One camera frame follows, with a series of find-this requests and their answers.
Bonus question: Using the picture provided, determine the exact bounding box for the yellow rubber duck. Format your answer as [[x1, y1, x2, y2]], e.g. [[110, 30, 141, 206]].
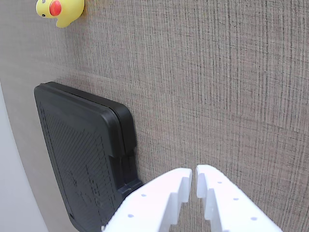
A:
[[35, 0, 85, 29]]

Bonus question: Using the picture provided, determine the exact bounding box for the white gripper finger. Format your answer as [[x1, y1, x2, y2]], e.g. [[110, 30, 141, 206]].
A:
[[196, 164, 283, 232], [100, 168, 193, 232]]

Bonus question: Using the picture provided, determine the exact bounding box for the black plastic case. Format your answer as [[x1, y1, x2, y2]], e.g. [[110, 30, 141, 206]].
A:
[[33, 81, 144, 232]]

